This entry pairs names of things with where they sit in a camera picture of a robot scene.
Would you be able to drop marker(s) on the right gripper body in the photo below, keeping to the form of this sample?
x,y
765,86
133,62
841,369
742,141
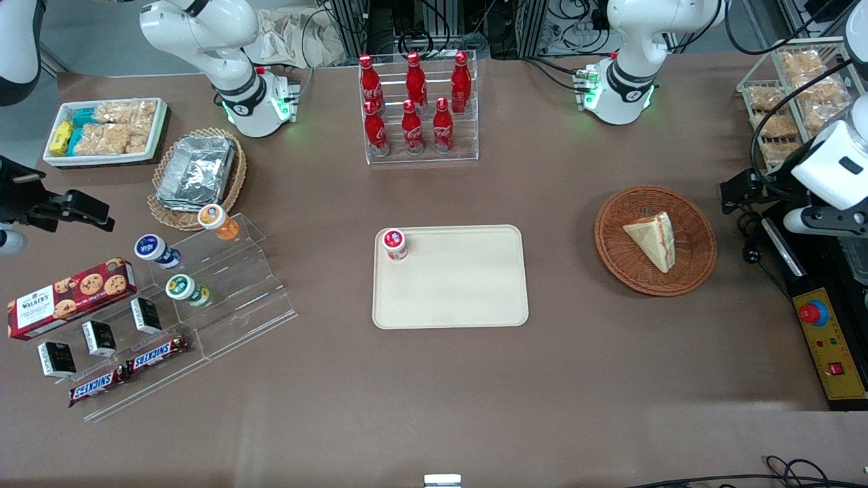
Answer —
x,y
22,198

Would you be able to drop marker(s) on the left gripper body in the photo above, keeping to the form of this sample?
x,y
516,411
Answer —
x,y
765,188

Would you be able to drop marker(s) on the triangular sandwich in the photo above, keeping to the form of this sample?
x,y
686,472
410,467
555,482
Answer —
x,y
652,240

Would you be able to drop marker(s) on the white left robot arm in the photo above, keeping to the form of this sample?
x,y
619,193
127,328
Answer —
x,y
627,88

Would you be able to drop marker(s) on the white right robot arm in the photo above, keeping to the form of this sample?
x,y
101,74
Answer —
x,y
237,102

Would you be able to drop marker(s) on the oval light wicker basket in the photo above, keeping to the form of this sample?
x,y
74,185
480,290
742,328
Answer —
x,y
166,217

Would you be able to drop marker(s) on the clear glass machine tray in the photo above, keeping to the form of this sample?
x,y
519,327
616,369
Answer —
x,y
858,261

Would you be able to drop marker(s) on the round brown wicker basket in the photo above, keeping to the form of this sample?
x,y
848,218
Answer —
x,y
617,257

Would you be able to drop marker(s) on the beige plastic tray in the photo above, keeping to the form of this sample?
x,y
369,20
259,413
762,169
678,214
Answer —
x,y
454,291

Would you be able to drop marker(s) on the clear bagged pastry pack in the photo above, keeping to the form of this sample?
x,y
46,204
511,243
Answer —
x,y
824,88
817,115
800,63
776,154
766,99
780,127

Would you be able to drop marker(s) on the white rectangular snack bin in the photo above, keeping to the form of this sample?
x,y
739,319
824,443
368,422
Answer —
x,y
102,160

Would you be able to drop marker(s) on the blue lid yogurt cup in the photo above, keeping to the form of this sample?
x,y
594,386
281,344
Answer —
x,y
154,249

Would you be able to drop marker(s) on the black machine housing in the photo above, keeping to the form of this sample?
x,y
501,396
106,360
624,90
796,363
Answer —
x,y
780,251

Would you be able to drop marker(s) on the teal snack packet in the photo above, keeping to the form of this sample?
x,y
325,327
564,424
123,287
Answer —
x,y
85,116
74,142

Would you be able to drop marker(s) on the clear rice cracker pack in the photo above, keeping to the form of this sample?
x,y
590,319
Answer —
x,y
125,113
105,139

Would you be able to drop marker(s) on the yellow snack packet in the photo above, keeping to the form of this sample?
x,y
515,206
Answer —
x,y
61,137

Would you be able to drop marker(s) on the red Walkers cookie box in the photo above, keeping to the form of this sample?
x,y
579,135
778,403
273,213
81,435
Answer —
x,y
68,298

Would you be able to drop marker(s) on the small black box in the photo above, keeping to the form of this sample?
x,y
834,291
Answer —
x,y
57,359
100,338
146,315

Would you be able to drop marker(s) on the green lid yogurt cup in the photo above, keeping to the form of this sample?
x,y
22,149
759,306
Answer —
x,y
184,289

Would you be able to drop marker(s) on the stack of foil trays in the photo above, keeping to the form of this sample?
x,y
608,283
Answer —
x,y
196,173

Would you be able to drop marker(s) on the orange lid yogurt cup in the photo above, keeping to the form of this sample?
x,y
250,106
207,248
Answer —
x,y
215,220

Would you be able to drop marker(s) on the red emergency stop button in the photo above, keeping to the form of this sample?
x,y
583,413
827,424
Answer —
x,y
810,313

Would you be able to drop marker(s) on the Snickers bar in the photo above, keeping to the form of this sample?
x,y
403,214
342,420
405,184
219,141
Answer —
x,y
157,354
98,386

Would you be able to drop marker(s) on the clear acrylic stepped display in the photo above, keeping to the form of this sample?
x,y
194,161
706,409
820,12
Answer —
x,y
237,298

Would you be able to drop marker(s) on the yellow control panel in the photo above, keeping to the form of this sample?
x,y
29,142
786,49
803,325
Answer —
x,y
831,352

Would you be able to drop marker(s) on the beige crumpled cloth bag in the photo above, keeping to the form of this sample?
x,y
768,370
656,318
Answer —
x,y
291,37

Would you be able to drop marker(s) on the clear acrylic bottle rack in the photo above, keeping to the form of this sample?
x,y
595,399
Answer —
x,y
461,139

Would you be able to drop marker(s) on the red cola bottle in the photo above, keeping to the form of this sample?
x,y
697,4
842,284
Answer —
x,y
443,129
370,85
376,132
416,81
412,132
461,85

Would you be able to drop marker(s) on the red lid yogurt cup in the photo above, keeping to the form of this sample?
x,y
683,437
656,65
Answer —
x,y
395,244

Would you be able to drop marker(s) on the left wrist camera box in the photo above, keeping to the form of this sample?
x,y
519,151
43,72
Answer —
x,y
820,222

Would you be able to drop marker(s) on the black aluminium frame rack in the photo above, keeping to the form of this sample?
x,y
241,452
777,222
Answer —
x,y
380,27

